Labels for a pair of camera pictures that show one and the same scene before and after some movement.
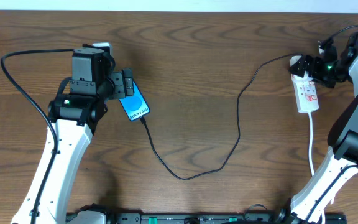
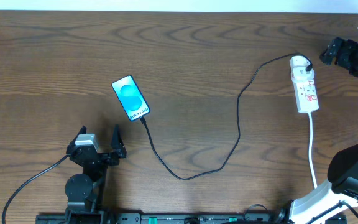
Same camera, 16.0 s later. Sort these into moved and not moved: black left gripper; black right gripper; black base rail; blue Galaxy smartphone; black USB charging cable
Moved: black right gripper; black left gripper
Not moved: blue Galaxy smartphone; black USB charging cable; black base rail
